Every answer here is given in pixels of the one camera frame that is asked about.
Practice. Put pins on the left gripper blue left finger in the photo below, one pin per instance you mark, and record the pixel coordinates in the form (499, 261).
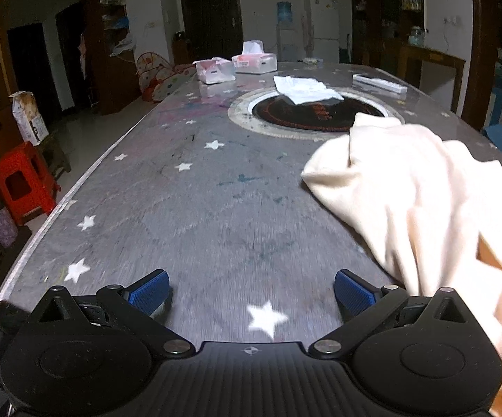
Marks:
(149, 293)

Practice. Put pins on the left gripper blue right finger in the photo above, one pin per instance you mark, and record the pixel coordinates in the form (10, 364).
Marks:
(353, 294)

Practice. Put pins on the cream garment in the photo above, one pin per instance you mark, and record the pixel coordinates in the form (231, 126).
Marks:
(430, 212)

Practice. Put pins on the red plastic stool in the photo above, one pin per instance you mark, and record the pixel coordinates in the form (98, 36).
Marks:
(26, 184)

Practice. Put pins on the round black induction cooktop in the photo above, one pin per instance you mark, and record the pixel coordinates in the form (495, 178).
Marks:
(265, 111)

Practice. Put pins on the white paper bag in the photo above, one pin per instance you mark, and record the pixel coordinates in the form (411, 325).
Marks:
(28, 118)

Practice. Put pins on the white paper on cooktop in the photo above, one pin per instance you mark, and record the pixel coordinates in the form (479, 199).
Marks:
(304, 90)

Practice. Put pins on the white remote control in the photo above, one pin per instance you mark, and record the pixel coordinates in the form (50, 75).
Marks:
(380, 83)

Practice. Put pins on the floral fabric basket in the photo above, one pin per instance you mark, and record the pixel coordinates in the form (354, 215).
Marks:
(159, 79)

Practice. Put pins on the small white pink tissue pack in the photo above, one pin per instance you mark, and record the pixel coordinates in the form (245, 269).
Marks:
(215, 71)

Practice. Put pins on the dark wooden side table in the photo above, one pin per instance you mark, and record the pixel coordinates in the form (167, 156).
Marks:
(419, 66)

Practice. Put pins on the white pink tissue box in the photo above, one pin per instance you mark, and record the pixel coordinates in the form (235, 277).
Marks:
(253, 59)

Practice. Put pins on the water dispenser with blue bottle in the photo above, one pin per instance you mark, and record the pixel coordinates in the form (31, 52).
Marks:
(286, 33)

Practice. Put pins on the white refrigerator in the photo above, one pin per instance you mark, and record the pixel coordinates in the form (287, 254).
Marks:
(322, 30)

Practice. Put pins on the dark wooden shelf cabinet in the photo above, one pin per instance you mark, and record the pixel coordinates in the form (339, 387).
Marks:
(377, 20)

